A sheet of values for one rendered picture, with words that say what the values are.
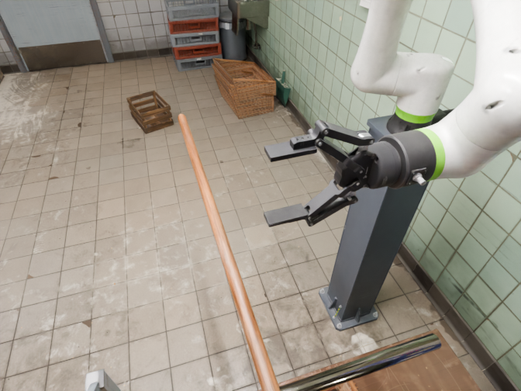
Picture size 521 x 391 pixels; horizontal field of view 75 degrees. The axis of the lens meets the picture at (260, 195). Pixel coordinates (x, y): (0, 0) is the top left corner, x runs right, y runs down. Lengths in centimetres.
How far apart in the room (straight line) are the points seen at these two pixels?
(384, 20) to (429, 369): 114
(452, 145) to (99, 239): 234
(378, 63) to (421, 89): 16
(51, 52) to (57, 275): 348
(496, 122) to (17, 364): 226
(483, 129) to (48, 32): 508
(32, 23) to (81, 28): 53
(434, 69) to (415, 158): 59
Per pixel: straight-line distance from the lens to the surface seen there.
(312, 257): 230
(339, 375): 71
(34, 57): 545
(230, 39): 482
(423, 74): 114
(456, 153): 63
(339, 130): 50
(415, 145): 59
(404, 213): 147
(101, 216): 277
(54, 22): 526
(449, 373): 148
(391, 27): 101
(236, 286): 74
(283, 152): 48
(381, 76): 113
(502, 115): 57
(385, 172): 56
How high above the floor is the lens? 184
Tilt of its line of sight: 43 degrees down
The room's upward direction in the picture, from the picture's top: straight up
